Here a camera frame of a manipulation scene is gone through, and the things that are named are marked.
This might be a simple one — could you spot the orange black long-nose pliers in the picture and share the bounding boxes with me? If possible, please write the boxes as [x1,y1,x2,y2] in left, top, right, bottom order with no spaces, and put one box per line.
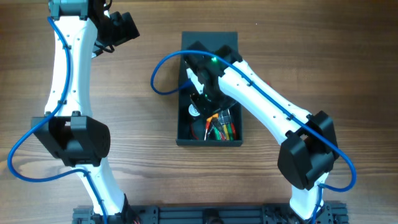
[206,113,226,141]

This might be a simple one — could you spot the round black tape measure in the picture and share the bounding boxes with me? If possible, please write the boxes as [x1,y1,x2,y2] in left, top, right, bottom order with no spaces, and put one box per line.
[188,104,203,140]

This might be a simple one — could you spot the dark green box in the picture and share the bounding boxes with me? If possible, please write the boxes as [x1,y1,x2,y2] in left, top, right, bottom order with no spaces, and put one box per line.
[176,31,243,147]

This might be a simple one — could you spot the clear case coloured screwdrivers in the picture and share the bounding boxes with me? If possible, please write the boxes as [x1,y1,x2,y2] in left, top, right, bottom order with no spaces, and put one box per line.
[218,110,237,141]

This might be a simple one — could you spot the black red screwdriver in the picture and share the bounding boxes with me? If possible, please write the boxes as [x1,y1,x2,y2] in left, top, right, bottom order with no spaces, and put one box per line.
[204,118,211,141]

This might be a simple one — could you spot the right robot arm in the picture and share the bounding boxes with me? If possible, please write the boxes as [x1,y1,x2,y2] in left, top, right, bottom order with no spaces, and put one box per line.
[183,42,339,220]

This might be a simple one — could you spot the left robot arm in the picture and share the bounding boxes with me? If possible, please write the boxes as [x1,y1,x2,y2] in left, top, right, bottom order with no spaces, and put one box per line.
[32,1,139,223]

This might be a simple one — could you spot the right blue cable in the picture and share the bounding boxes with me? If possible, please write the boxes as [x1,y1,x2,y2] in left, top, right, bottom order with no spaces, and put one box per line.
[150,49,358,224]

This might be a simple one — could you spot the blue cable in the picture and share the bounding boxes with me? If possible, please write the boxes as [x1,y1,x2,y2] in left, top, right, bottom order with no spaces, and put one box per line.
[6,15,108,224]
[150,49,358,224]

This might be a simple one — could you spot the left blue cable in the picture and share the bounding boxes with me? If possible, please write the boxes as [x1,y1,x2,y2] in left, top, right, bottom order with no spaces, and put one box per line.
[6,15,108,224]

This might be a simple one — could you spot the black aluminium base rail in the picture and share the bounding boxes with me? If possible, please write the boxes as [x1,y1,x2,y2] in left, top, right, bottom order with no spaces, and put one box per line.
[72,202,349,224]

